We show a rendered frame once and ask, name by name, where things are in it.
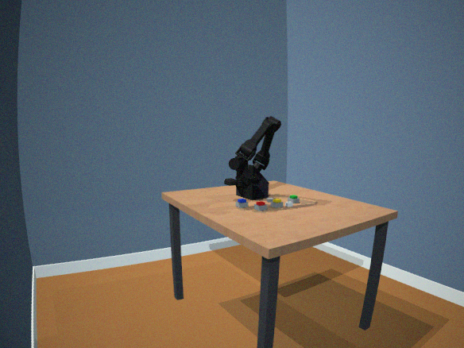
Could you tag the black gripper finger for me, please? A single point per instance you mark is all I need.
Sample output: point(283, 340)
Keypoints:
point(239, 187)
point(244, 188)

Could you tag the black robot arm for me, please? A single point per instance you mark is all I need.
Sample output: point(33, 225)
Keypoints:
point(248, 149)

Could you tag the green button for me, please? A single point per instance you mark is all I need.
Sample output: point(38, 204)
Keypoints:
point(294, 199)

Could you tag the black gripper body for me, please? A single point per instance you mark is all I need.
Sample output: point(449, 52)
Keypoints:
point(232, 182)

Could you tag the blue button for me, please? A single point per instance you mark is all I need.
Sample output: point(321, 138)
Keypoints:
point(241, 203)

